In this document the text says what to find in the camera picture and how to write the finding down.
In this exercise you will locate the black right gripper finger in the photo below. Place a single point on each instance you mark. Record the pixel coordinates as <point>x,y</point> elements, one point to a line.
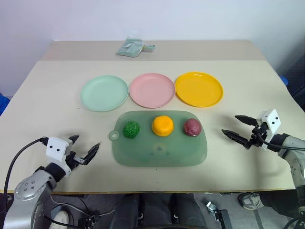
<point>234,136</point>
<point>246,119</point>

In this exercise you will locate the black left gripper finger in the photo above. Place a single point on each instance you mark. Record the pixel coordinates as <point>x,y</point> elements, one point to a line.
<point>74,139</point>
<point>92,152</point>

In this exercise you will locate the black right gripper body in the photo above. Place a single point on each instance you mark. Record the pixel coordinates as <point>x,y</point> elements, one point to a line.
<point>256,139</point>

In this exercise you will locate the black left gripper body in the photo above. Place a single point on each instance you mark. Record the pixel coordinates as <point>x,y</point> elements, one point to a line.
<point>75,159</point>

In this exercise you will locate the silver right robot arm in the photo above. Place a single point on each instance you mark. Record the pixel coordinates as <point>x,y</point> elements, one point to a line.
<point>294,152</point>

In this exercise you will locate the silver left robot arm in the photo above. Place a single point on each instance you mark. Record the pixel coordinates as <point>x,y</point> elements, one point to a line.
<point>28,186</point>

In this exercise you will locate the dark red toy fruit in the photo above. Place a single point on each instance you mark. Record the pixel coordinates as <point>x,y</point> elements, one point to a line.
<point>192,127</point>

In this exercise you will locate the green toy vegetable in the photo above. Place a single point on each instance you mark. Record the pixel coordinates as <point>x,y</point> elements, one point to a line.
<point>131,129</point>

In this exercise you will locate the light green plate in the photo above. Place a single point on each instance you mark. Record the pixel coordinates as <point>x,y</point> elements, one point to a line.
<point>104,93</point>

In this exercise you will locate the yellow plate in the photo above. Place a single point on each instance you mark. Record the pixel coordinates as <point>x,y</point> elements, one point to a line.
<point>199,89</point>

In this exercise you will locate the orange toy fruit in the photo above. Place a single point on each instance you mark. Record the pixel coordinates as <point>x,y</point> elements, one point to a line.
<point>162,125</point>

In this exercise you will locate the pink plate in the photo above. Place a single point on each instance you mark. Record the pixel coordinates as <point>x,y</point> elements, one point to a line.
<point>152,90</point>

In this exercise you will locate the small blue object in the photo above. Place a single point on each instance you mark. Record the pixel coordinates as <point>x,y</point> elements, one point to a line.
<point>285,80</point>

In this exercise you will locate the white shoe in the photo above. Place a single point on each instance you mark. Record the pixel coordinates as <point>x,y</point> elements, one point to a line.
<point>61,217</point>

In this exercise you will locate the grey sneaker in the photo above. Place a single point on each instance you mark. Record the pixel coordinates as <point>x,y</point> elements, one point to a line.
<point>250,201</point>

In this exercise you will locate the dark trouser leg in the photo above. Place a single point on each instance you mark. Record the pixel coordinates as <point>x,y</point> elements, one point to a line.
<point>278,202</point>

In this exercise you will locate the translucent green cutting board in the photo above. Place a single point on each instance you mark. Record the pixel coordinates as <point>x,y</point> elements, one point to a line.
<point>159,150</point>

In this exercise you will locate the dark furniture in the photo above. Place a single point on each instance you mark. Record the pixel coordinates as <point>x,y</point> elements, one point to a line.
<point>294,71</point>

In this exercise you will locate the dark grey rounded shape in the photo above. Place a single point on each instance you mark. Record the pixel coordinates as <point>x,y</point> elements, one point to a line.
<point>127,211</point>

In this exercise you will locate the metal clamp with black bar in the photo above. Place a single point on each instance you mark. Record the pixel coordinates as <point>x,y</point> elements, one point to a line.
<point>218,212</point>

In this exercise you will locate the crumpled green plastic bag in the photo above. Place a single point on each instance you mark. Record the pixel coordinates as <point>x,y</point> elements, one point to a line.
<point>129,47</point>

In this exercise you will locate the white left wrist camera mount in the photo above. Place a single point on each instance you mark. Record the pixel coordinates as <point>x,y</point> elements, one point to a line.
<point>56,149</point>

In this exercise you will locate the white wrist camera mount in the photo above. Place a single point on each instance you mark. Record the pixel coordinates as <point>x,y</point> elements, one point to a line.
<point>56,149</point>
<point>272,122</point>

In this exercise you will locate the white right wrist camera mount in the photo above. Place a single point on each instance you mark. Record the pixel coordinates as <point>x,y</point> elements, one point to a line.
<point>272,122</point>

